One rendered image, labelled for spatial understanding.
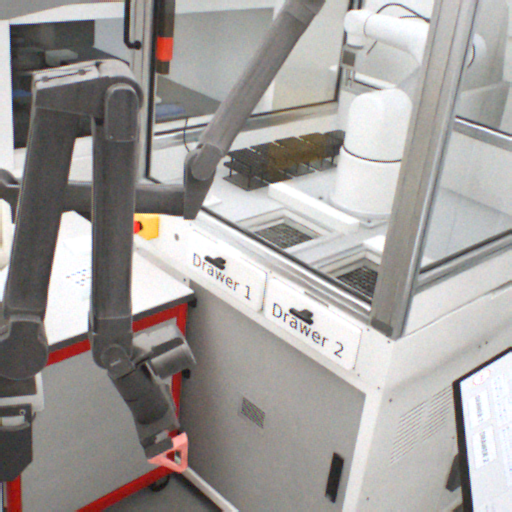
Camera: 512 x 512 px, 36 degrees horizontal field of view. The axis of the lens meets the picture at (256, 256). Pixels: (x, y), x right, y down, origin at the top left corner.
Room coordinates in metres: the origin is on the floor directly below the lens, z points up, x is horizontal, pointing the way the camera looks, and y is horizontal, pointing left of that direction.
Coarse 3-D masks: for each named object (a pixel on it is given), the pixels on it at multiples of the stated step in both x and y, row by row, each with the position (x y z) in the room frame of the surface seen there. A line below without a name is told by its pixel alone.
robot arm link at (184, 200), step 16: (192, 160) 1.38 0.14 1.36; (192, 176) 1.38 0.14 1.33; (0, 192) 1.29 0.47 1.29; (16, 192) 1.30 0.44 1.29; (80, 192) 1.34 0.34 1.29; (144, 192) 1.37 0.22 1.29; (160, 192) 1.37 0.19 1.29; (176, 192) 1.37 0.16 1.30; (192, 192) 1.37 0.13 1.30; (64, 208) 1.33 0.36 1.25; (80, 208) 1.34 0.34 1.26; (144, 208) 1.36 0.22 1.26; (160, 208) 1.36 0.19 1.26; (176, 208) 1.36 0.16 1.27; (192, 208) 1.36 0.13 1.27
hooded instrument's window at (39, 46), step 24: (24, 24) 2.35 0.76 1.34; (48, 24) 2.41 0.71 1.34; (72, 24) 2.47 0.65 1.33; (96, 24) 2.53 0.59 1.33; (120, 24) 2.60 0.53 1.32; (24, 48) 2.35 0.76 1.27; (48, 48) 2.41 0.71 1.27; (72, 48) 2.47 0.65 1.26; (96, 48) 2.53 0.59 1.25; (120, 48) 2.60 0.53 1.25; (24, 72) 2.35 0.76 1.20; (24, 96) 2.34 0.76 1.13; (24, 120) 2.34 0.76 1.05; (24, 144) 2.34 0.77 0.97
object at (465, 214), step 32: (480, 32) 1.58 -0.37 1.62; (480, 64) 1.60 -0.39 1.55; (480, 96) 1.62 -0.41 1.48; (480, 128) 1.65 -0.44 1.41; (448, 160) 1.58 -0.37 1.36; (480, 160) 1.67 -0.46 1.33; (448, 192) 1.60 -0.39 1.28; (480, 192) 1.70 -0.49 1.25; (448, 224) 1.62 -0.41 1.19; (480, 224) 1.73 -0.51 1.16; (448, 256) 1.65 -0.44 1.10
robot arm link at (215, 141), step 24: (288, 0) 1.50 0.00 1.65; (312, 0) 1.49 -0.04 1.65; (288, 24) 1.48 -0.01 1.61; (264, 48) 1.47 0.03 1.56; (288, 48) 1.47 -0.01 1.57; (240, 72) 1.48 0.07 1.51; (264, 72) 1.46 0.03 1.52; (240, 96) 1.44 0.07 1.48; (216, 120) 1.42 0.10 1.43; (240, 120) 1.43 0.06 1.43; (216, 144) 1.40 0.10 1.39; (192, 168) 1.36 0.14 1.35
